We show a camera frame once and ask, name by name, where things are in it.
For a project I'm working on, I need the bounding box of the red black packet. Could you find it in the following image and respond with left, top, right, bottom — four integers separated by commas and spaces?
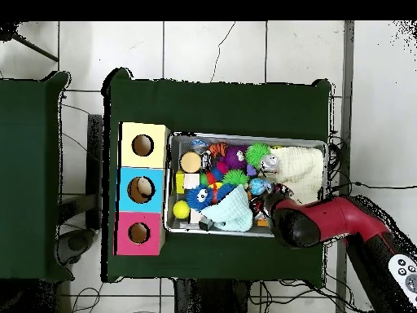
250, 198, 268, 220

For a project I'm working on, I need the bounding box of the clear mesh bin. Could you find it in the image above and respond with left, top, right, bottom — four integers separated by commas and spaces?
165, 133, 329, 240

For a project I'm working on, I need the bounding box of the wooden box with three holes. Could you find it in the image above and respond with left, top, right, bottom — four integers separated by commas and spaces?
114, 121, 170, 257

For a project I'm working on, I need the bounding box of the round wooden disc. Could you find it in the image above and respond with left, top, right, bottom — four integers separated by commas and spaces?
180, 151, 203, 174

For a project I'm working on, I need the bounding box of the orange tiger striped toy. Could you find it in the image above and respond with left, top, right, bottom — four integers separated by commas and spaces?
208, 142, 229, 157

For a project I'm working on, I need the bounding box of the small green spiky ball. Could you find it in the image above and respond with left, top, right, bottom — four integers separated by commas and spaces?
222, 169, 250, 187

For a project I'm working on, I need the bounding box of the blue fuzzy ball with eyes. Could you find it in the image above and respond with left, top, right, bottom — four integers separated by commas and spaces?
185, 185, 215, 211

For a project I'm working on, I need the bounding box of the yellow block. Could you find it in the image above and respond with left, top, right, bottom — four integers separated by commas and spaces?
175, 170, 186, 195

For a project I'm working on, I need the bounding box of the purple spiky ball with eyes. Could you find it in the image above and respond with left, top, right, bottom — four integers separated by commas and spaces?
223, 146, 248, 170

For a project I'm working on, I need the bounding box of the mint green knit cloth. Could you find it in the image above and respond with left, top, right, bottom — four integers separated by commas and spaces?
207, 185, 254, 232

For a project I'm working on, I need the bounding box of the yellow ball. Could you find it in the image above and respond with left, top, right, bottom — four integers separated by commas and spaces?
172, 200, 191, 219

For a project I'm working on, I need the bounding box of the large green spiky ball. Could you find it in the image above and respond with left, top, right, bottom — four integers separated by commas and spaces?
244, 143, 272, 170

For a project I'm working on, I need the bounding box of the cream waffle cloth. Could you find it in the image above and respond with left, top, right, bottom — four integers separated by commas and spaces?
268, 146, 325, 205

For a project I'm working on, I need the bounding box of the green cloth side table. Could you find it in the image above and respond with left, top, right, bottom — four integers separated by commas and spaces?
0, 70, 72, 283

